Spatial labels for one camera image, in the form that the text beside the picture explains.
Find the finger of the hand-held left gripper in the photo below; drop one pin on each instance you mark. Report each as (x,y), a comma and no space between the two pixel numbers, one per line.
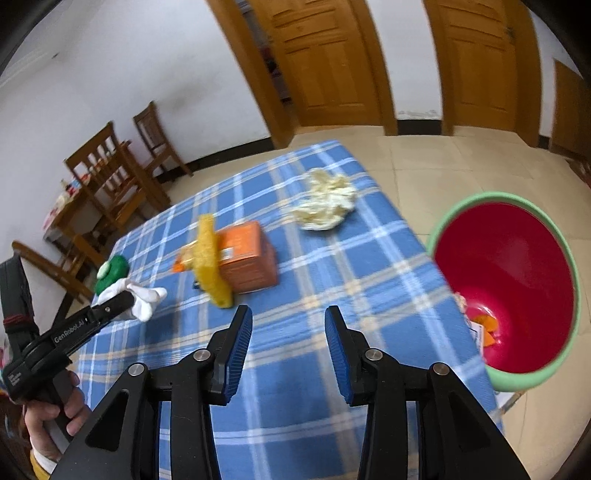
(115,305)

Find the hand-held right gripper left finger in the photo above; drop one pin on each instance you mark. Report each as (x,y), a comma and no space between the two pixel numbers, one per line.
(238,355)

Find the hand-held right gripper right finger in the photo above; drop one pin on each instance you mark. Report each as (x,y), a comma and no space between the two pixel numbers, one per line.
(339,360)

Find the orange snack wrapper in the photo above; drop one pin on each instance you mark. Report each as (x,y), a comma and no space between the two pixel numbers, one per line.
(184,263)

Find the orange cardboard box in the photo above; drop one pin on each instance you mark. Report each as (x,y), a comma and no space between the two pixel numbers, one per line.
(249,263)

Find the orange foam net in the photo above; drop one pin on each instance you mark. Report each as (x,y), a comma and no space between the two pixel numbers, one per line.
(489,325)

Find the cream paper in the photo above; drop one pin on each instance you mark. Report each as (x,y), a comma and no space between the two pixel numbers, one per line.
(323,203)

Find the red bucket with green rim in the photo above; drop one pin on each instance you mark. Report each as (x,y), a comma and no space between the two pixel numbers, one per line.
(508,277)

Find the person's left forearm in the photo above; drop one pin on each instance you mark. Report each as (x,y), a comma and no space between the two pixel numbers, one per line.
(44,464)

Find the person's left hand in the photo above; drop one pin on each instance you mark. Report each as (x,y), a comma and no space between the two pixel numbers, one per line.
(41,424)

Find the green clover-shaped box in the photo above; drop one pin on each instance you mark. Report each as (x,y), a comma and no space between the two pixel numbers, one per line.
(115,270)

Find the wooden chair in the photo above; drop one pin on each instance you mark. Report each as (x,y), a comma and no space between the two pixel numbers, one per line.
(46,267)
(99,152)
(150,124)

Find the blue plaid tablecloth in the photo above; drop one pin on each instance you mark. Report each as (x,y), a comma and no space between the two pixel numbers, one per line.
(323,277)

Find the wooden dining table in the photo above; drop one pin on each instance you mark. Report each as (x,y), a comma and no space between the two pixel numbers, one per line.
(69,226)

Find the assorted snack packets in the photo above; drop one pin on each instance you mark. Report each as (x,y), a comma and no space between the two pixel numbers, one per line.
(60,203)

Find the open wooden door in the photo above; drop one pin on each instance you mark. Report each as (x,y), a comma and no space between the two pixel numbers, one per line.
(323,60)

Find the closed wooden door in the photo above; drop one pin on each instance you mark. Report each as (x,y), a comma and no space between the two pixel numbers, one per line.
(475,69)

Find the metal door lock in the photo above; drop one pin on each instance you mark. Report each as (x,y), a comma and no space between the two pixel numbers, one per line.
(510,36)

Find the wooden door frame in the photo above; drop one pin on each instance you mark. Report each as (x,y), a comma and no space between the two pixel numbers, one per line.
(261,92)
(528,92)

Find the wooden wall panel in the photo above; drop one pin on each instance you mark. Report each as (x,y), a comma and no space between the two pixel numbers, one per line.
(572,110)

